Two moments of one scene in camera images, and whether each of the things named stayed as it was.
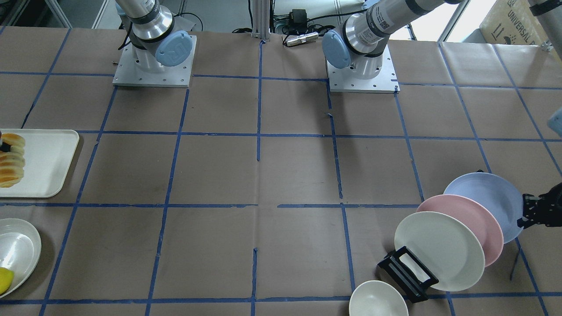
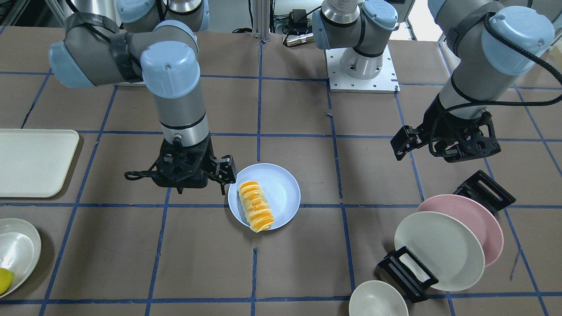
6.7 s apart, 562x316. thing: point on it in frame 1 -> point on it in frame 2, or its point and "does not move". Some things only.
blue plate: x=498 y=193 -> x=279 y=186
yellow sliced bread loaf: x=12 y=162 -> x=257 y=210
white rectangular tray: x=48 y=155 does not move
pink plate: x=476 y=217 does not move
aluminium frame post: x=261 y=19 does not move
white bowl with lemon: x=20 y=249 does not move
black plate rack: x=408 y=274 does not move
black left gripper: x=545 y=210 -> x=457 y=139
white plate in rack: x=448 y=245 does not move
